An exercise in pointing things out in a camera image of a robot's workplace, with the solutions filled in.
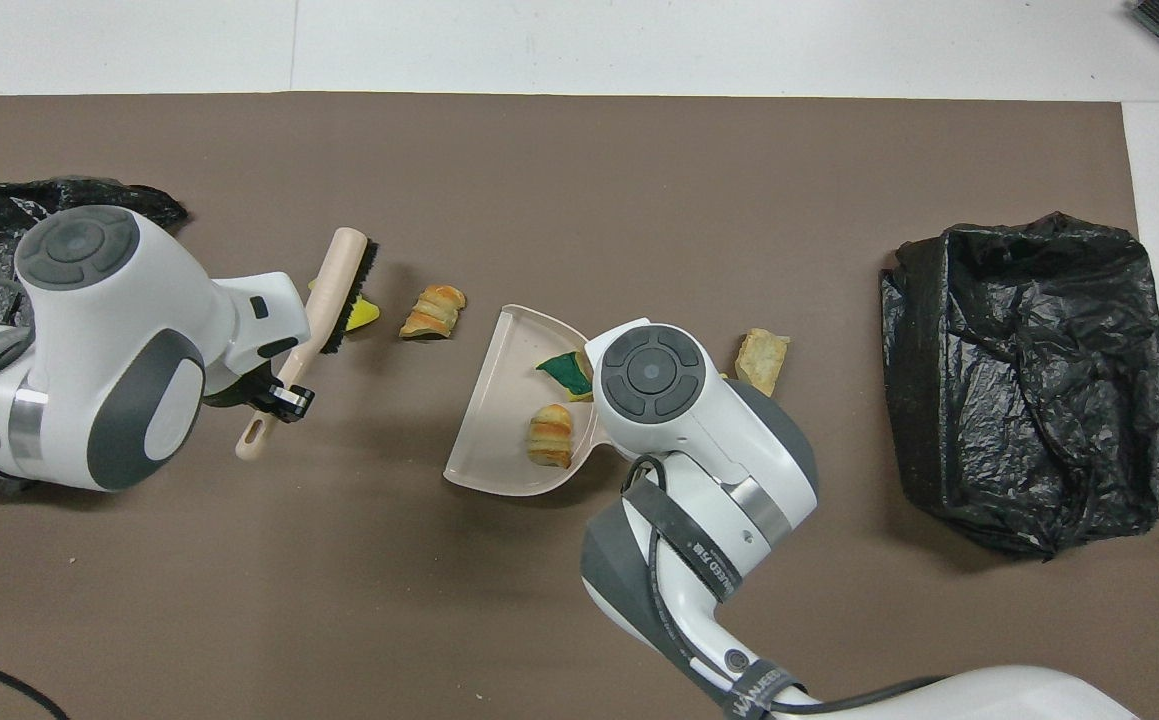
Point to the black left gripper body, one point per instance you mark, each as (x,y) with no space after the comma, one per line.
(244,388)

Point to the yellow sponge piece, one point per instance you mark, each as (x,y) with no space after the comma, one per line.
(364,316)

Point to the beige hand brush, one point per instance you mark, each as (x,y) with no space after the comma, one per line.
(329,290)

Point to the golden croissant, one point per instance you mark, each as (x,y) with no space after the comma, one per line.
(550,436)
(434,312)

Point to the beige plastic dustpan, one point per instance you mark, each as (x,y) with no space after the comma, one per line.
(499,400)

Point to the green and yellow sponge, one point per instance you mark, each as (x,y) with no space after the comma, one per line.
(564,372)

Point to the pale bread chunk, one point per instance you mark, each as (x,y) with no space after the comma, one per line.
(762,362)

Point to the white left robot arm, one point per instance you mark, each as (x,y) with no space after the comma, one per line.
(119,330)

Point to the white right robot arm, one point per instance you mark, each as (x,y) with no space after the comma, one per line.
(699,420)

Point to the brown table mat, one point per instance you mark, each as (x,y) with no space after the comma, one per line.
(639,180)

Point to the right black garbage bag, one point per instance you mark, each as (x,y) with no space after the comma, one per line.
(1039,400)

